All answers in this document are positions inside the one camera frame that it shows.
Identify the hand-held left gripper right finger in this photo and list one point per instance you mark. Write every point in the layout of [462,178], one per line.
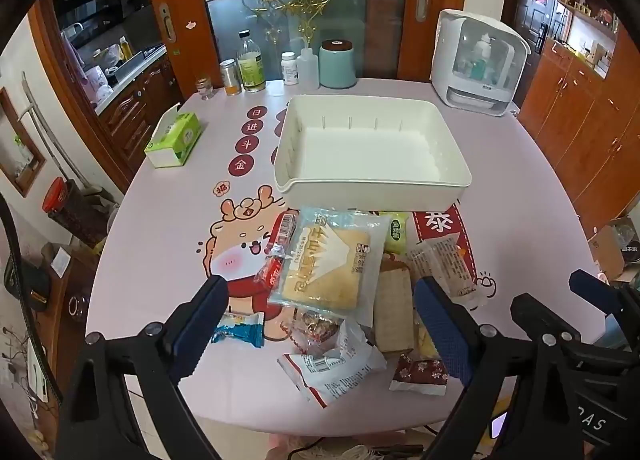
[442,325]

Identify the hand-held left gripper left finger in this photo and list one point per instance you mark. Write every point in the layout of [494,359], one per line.
[197,325]

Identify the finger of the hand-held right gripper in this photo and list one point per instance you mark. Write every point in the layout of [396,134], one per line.
[592,290]
[537,315]

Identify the pale yellow cake packet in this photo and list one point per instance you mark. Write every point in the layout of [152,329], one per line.
[426,340]

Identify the blue snack packet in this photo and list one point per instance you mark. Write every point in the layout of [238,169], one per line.
[240,331]

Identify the brown cake packet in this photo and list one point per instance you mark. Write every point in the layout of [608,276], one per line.
[395,310]

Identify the brown flowered snack packet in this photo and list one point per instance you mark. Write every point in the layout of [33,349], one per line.
[417,372]

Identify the clear pastry packet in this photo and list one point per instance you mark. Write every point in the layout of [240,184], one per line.
[445,262]

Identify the white red-striped snack packet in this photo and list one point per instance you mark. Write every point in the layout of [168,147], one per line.
[335,370]

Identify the large bread packet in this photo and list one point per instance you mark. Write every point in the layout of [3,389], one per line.
[325,265]

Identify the white plastic bin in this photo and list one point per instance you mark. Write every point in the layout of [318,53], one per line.
[370,155]

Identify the cardboard box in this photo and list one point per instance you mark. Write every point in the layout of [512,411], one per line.
[607,245]

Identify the red sausage packet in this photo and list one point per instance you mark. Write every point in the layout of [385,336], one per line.
[284,232]
[271,271]

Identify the green yellow snack packet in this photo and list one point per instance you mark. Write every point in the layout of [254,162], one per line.
[396,232]

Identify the clear nut packet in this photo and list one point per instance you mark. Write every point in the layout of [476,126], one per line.
[317,327]

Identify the wooden cabinet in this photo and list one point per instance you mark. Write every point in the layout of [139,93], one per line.
[580,130]

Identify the red-lid jar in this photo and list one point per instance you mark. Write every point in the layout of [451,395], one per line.
[70,210]

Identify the green tissue box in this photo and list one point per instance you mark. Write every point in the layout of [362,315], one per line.
[175,138]

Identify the small glass jar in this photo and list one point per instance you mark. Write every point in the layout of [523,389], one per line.
[203,89]

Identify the metal can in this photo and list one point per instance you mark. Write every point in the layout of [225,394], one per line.
[231,78]

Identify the white bottle sterilizer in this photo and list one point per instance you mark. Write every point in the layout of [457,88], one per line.
[465,65]

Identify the glass bottle green label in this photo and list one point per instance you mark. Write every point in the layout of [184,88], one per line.
[251,68]

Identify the kitchen counter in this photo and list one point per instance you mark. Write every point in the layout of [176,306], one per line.
[135,65]

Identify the white pill bottle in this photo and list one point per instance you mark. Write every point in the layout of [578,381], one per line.
[289,69]

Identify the wooden shelf unit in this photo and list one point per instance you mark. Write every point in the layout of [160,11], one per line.
[590,15]

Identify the clear squeeze bottle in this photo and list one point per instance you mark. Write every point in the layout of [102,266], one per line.
[307,70]

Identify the teal canister brown lid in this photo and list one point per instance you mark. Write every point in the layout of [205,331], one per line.
[337,65]

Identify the yellow bottle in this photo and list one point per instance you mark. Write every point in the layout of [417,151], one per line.
[125,48]

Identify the brown entry door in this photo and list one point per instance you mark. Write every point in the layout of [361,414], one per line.
[530,0]

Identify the wooden wall frame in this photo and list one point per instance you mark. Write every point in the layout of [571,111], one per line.
[17,145]

